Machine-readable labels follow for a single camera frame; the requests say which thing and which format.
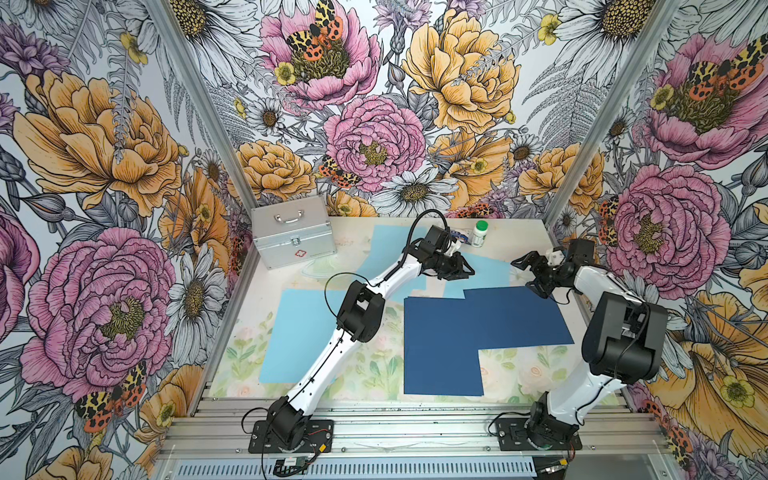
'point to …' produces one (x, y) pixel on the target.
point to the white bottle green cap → (479, 233)
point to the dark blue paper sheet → (441, 351)
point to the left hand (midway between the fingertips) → (470, 278)
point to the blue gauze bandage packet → (459, 235)
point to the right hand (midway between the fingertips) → (516, 275)
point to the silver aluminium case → (293, 232)
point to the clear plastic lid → (326, 266)
